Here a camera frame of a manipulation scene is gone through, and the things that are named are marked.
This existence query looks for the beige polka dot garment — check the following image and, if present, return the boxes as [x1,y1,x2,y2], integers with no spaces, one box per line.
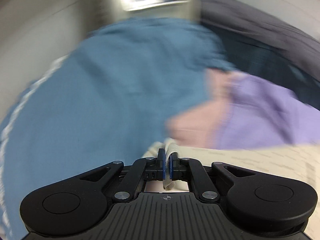
[142,139,320,196]

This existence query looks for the purple floral bed sheet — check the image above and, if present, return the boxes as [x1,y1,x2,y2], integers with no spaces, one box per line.
[166,69,319,150]

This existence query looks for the teal blue blanket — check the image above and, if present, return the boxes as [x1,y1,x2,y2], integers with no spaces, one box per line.
[1,18,233,239]

